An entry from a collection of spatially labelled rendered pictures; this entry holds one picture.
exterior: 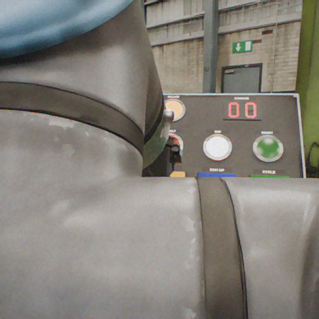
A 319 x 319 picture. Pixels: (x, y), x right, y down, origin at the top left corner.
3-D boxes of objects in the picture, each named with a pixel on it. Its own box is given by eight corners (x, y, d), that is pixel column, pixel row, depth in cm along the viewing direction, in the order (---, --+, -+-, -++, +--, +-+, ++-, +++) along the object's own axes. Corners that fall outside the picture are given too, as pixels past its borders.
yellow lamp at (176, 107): (177, 120, 58) (177, 100, 58) (159, 119, 61) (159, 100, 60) (184, 119, 61) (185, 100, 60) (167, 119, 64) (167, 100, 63)
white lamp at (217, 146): (225, 159, 54) (225, 138, 53) (203, 157, 57) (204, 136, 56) (230, 157, 57) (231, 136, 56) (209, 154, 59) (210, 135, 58)
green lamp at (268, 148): (277, 161, 52) (279, 139, 52) (253, 158, 55) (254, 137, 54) (280, 159, 55) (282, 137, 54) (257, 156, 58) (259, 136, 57)
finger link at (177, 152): (152, 171, 41) (140, 152, 33) (154, 161, 42) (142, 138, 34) (183, 173, 40) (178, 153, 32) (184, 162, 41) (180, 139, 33)
